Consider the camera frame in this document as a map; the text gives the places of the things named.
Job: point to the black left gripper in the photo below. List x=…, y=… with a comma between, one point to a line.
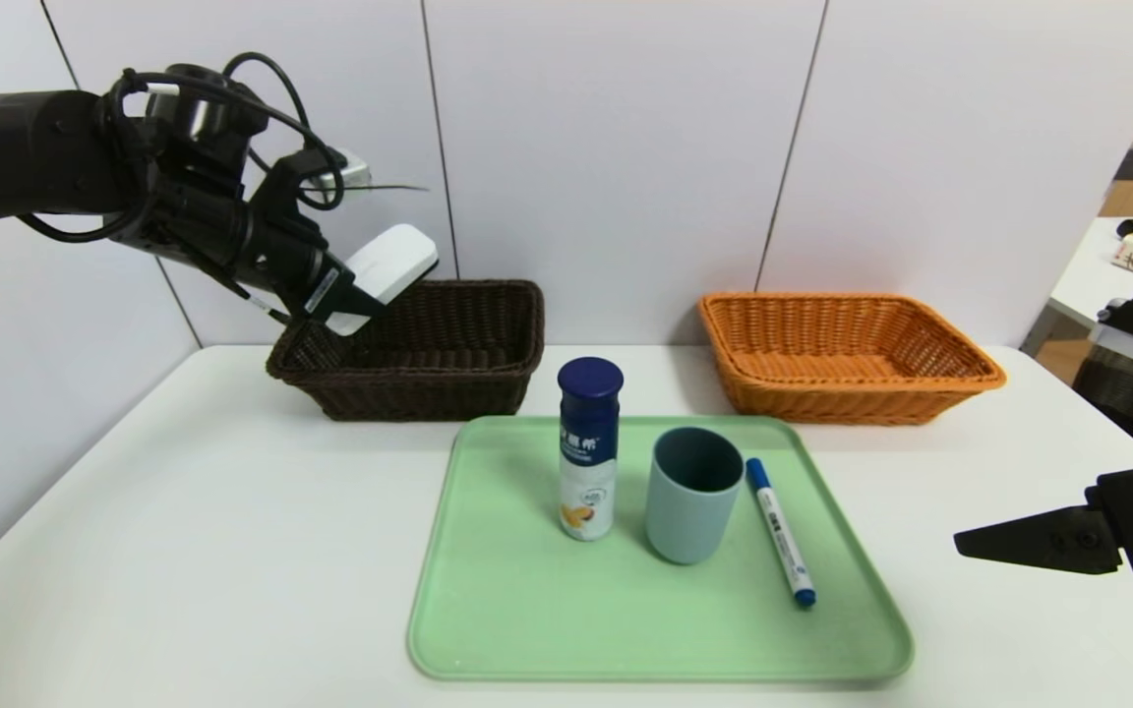
x=324, y=292

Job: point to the white rectangular whiteboard eraser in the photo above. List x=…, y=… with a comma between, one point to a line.
x=394, y=261

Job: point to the white yogurt bottle blue cap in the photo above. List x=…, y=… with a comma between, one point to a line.
x=588, y=462

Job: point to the blue-grey plastic cup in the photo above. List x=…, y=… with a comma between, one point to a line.
x=689, y=521

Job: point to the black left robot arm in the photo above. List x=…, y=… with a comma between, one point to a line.
x=26, y=157

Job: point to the dark brown wicker basket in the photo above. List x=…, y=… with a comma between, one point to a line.
x=429, y=374

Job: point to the orange wicker basket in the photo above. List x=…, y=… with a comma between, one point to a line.
x=842, y=383

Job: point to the thin black zip tie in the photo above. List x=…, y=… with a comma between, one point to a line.
x=399, y=187

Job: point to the blue capped whiteboard marker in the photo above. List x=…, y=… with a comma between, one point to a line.
x=781, y=536

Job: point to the white side table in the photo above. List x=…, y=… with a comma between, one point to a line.
x=1088, y=280

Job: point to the light green plastic tray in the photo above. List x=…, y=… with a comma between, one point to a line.
x=645, y=619

